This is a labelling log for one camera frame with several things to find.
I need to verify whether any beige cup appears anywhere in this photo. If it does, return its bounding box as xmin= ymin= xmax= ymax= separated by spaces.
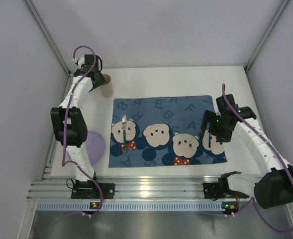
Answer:
xmin=102 ymin=74 xmax=113 ymax=98

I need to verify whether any blue handled fork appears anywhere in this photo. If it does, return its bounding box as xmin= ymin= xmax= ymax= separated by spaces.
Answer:
xmin=121 ymin=115 xmax=127 ymax=153

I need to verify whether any blue cartoon bear placemat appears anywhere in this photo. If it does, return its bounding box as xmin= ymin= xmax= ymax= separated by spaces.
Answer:
xmin=109 ymin=95 xmax=227 ymax=168

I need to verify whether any blue metal spoon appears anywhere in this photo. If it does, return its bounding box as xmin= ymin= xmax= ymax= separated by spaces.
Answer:
xmin=207 ymin=133 xmax=211 ymax=148

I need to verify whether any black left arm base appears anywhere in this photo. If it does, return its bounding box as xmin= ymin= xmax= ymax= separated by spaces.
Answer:
xmin=71 ymin=180 xmax=115 ymax=199

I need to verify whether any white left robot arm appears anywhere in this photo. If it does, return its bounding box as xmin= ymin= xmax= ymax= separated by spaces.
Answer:
xmin=50 ymin=54 xmax=106 ymax=183

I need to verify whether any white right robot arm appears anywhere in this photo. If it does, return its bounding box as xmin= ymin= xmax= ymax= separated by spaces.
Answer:
xmin=199 ymin=94 xmax=293 ymax=209

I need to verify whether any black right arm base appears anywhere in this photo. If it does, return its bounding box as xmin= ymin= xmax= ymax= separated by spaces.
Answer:
xmin=203 ymin=171 xmax=249 ymax=201

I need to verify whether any purple plate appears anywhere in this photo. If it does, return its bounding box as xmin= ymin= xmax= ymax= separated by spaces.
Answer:
xmin=86 ymin=130 xmax=106 ymax=166

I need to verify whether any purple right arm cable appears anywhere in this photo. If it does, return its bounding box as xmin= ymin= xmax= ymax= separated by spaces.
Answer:
xmin=221 ymin=83 xmax=293 ymax=234

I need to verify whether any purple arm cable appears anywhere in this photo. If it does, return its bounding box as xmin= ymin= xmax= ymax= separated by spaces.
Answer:
xmin=221 ymin=83 xmax=293 ymax=234
xmin=61 ymin=46 xmax=104 ymax=217

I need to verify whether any left aluminium frame post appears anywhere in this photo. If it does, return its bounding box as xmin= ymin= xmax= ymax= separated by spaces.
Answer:
xmin=22 ymin=0 xmax=71 ymax=75

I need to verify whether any aluminium frame post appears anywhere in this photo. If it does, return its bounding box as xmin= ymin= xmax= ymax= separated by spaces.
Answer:
xmin=22 ymin=0 xmax=71 ymax=75
xmin=244 ymin=0 xmax=292 ymax=75

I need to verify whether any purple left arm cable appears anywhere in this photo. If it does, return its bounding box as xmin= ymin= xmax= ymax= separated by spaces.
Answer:
xmin=61 ymin=46 xmax=104 ymax=217

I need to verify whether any aluminium front rail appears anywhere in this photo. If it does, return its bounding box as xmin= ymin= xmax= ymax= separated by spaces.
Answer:
xmin=27 ymin=176 xmax=217 ymax=200

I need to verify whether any perforated grey cable duct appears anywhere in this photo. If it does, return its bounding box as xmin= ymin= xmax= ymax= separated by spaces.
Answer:
xmin=36 ymin=201 xmax=241 ymax=212

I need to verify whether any right aluminium frame post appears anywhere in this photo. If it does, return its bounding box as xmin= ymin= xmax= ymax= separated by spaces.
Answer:
xmin=244 ymin=0 xmax=292 ymax=75

